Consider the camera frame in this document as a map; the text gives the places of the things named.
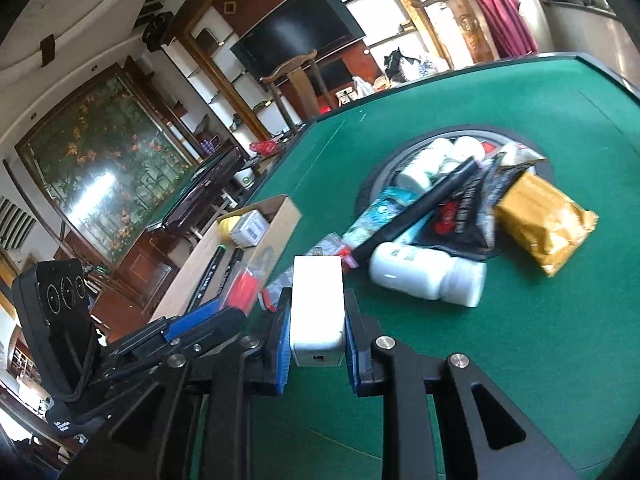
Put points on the framed floral wall painting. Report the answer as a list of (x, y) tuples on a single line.
[(100, 170)]

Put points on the shallow cardboard box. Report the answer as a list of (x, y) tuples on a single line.
[(285, 225)]

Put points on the white plastic bag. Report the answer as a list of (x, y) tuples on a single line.
[(362, 87)]

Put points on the black snack bag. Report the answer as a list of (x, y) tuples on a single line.
[(465, 215)]

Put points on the plain wooden chair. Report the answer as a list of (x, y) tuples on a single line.
[(300, 80)]

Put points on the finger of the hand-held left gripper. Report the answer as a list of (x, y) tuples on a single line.
[(220, 327), (192, 321)]

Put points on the yellow round container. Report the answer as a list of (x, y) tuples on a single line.
[(229, 227)]

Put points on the white power adapter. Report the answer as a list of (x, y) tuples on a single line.
[(317, 305)]

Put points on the pile of bags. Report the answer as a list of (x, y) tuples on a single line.
[(400, 65)]

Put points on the dark red cloth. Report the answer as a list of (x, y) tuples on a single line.
[(500, 15)]

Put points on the black wall speaker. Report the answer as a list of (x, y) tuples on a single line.
[(157, 32)]

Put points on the round table control panel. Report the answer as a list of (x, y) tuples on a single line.
[(367, 190)]

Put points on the carved wooden chair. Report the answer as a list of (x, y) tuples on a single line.
[(470, 30)]

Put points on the white bucket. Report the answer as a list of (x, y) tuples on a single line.
[(245, 179)]

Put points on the red glue pack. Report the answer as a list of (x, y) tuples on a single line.
[(242, 287)]

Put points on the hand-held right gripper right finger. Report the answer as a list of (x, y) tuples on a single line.
[(352, 355)]

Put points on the gold snack packet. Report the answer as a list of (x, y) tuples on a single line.
[(540, 220)]

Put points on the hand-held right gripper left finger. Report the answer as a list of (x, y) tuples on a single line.
[(285, 340)]

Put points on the black flat television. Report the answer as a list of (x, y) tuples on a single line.
[(295, 30)]

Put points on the dark wooden game table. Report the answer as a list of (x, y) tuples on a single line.
[(210, 180)]

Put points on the small white carton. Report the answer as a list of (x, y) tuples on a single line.
[(250, 227)]

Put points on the red plastic bag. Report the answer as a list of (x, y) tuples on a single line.
[(262, 147)]

